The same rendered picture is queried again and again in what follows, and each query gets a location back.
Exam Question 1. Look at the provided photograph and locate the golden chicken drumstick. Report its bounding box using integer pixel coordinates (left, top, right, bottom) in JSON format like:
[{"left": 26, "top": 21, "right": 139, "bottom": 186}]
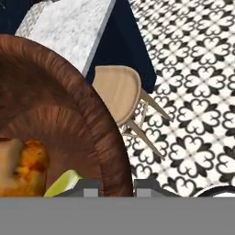
[{"left": 0, "top": 137, "right": 50, "bottom": 197}]

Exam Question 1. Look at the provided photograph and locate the white plate with black rim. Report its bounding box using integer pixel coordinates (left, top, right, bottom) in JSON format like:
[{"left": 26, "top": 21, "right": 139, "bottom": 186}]
[{"left": 192, "top": 185, "right": 235, "bottom": 198}]

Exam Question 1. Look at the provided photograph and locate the yellow-green lemon wedge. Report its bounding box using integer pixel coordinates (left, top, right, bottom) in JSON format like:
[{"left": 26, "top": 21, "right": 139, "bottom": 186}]
[{"left": 43, "top": 169, "right": 84, "bottom": 197}]

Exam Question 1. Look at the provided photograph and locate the brown wooden bowl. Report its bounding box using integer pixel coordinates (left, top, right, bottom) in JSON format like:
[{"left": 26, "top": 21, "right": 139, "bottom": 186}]
[{"left": 0, "top": 34, "right": 134, "bottom": 198}]

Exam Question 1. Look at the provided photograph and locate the beige wooden stool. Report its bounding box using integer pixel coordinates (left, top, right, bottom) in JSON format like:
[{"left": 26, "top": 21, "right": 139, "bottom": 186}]
[{"left": 91, "top": 64, "right": 174, "bottom": 162}]

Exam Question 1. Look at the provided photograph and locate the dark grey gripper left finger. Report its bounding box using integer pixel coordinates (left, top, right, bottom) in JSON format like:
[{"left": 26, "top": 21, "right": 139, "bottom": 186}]
[{"left": 54, "top": 178, "right": 102, "bottom": 198}]

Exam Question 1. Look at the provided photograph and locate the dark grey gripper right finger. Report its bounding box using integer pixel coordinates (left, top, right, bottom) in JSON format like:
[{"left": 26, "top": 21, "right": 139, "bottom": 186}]
[{"left": 133, "top": 178, "right": 182, "bottom": 198}]

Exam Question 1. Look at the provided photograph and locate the dark blue kitchen island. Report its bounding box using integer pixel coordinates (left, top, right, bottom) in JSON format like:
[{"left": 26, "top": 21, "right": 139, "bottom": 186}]
[{"left": 0, "top": 0, "right": 158, "bottom": 95}]

